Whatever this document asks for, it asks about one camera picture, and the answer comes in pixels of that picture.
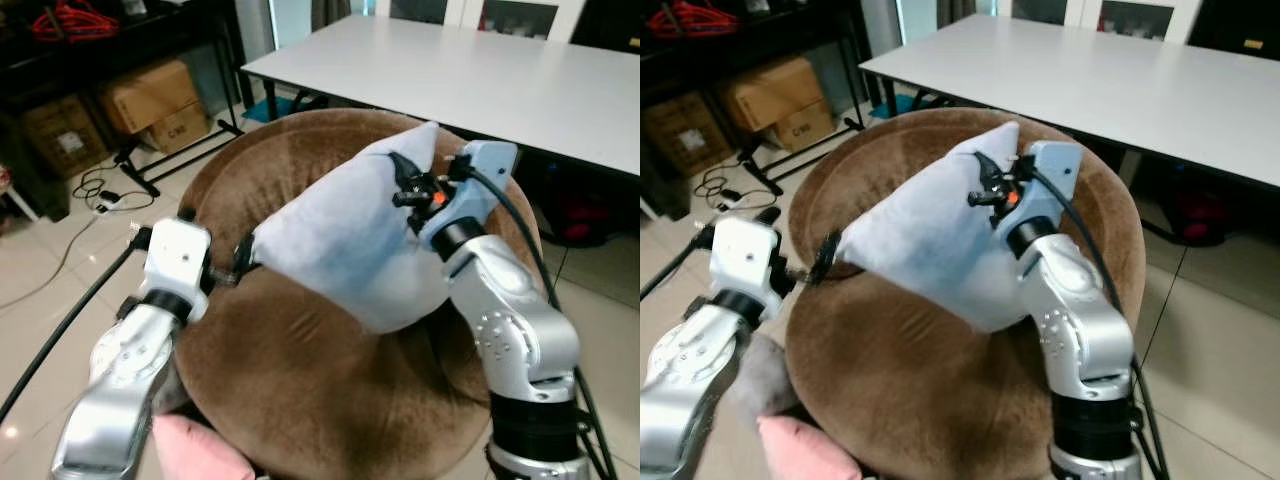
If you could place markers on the red bag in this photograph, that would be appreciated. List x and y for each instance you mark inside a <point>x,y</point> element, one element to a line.
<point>1200,215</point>
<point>575,215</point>

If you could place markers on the small printed cardboard box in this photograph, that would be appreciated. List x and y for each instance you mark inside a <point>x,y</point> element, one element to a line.
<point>800,128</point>
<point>180,130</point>

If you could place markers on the white power strip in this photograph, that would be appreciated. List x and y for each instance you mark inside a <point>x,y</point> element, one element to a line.
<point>730,195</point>
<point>108,200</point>

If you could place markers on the black shelf table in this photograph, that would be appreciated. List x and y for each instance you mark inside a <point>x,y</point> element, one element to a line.
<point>780,30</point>
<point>150,30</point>

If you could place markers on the large white table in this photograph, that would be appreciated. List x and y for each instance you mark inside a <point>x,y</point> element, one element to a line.
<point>1080,80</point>
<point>450,80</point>

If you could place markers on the grey fluffy pillow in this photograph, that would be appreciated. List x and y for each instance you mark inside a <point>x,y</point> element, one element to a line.
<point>765,380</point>
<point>172,390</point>

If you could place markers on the dark labelled cardboard box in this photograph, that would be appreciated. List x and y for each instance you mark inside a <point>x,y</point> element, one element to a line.
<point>685,135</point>
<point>60,140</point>

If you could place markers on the large brown cardboard box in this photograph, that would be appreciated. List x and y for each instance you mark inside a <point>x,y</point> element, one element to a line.
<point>775,95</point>
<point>150,95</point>

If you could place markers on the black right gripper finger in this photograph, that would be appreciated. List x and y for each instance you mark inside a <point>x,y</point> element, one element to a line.
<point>982,198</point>
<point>407,198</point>
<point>987,170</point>
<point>405,168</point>

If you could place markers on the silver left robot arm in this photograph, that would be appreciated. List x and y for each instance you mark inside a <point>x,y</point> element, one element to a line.
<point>120,380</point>
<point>690,390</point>

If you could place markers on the teal mat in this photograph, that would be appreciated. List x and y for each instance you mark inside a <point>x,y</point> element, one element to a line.
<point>270,108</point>
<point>897,105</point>

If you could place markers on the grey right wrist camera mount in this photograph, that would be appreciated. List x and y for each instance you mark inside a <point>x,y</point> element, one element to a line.
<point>485,180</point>
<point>1050,180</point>

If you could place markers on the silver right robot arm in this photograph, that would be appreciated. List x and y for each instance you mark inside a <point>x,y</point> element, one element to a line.
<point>1080,320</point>
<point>510,320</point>

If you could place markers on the pink pillow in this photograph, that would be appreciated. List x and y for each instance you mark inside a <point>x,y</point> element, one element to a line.
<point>195,455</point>
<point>800,455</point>

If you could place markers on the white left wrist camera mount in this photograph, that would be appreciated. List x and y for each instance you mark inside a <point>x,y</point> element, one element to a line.
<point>178,255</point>
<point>745,260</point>

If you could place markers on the white frame chair back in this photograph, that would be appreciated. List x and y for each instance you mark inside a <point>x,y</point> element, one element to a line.
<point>1003,10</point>
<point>1185,18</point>
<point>382,10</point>
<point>565,18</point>

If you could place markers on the light blue pillow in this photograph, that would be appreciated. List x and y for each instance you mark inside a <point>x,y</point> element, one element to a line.
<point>920,240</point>
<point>340,240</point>

